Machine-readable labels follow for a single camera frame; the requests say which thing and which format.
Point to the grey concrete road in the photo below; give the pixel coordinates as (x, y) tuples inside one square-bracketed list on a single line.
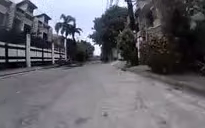
[(90, 96)]

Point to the large multi-storey building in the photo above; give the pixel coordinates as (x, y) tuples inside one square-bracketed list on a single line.
[(13, 16)]

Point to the grey concrete sidewalk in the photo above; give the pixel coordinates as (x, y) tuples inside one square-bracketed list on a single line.
[(10, 71)]

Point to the large dark tree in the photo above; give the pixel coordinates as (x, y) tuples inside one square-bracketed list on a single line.
[(108, 30)]

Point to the dense dark bushes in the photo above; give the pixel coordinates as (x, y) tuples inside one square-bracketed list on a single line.
[(180, 40)]

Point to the dark green hedge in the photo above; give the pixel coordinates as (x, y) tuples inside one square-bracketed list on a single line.
[(82, 50)]

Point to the small palm tree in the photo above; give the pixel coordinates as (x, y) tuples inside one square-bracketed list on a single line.
[(75, 32)]

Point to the white slatted fence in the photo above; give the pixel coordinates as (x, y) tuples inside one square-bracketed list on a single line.
[(13, 52)]

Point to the multi-storey building with balconies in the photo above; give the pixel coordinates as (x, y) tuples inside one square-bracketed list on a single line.
[(42, 27)]

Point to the tall palm tree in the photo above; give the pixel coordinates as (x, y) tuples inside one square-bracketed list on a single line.
[(65, 25)]

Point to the building behind bushes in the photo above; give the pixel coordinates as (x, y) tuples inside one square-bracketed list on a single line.
[(149, 20)]

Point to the sloped concrete sidewalk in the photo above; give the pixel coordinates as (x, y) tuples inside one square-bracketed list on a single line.
[(176, 78)]

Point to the green bush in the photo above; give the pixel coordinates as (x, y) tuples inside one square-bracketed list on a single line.
[(128, 46)]

